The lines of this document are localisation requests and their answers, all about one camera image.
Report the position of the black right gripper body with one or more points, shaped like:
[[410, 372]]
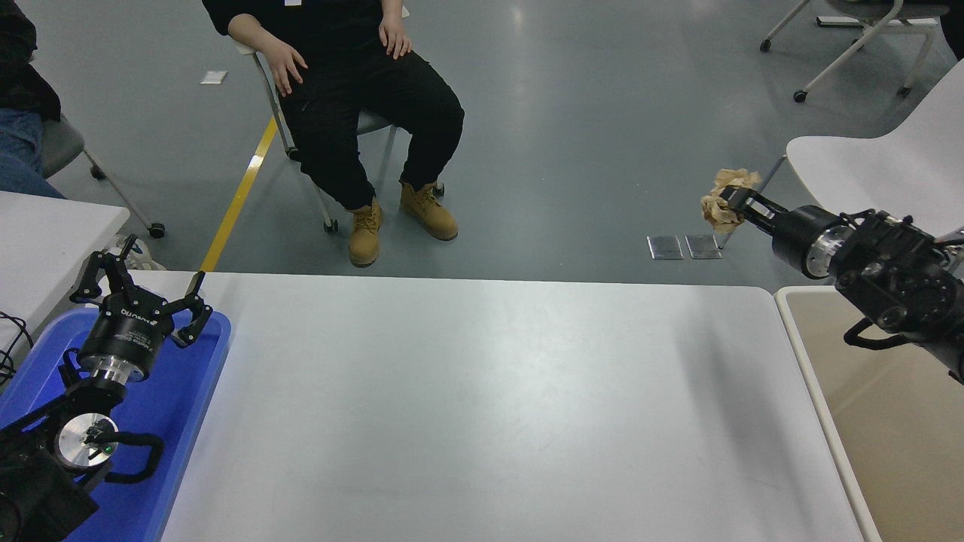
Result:
[[794, 237]]

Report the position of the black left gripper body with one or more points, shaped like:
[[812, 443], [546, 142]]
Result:
[[128, 331]]

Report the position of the tan paper ball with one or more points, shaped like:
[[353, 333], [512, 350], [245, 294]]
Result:
[[719, 214]]

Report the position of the person's right forearm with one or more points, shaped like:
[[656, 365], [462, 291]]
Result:
[[256, 31]]

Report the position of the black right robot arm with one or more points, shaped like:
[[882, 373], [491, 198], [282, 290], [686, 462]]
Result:
[[904, 278]]

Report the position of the person's left forearm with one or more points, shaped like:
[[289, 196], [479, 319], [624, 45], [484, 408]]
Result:
[[392, 9]]

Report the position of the person's right hand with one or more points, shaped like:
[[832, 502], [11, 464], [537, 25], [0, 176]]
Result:
[[288, 68]]

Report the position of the person's left hand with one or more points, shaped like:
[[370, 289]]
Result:
[[396, 39]]

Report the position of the white shoe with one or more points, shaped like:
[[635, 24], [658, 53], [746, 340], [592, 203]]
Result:
[[147, 260]]

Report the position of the metal floor plate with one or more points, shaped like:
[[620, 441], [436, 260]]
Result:
[[703, 247], [665, 248]]

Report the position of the white side table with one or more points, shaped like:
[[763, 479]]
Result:
[[45, 241]]

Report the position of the blue plastic tray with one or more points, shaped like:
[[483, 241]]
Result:
[[173, 406]]

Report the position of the yellow floor tape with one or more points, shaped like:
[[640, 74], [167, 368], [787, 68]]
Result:
[[237, 203]]

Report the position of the white shell chair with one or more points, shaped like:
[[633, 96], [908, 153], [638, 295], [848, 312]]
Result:
[[889, 173]]

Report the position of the grey wheeled chair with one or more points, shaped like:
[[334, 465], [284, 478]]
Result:
[[373, 122], [60, 143]]

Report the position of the person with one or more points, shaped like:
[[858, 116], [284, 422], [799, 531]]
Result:
[[955, 38], [19, 150], [346, 113]]

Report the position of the large pale bin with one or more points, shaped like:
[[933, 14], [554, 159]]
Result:
[[866, 421]]

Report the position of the white paper scrap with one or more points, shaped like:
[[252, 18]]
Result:
[[214, 77]]

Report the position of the dark seat wheeled chair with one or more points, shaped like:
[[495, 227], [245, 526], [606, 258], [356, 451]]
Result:
[[889, 9]]

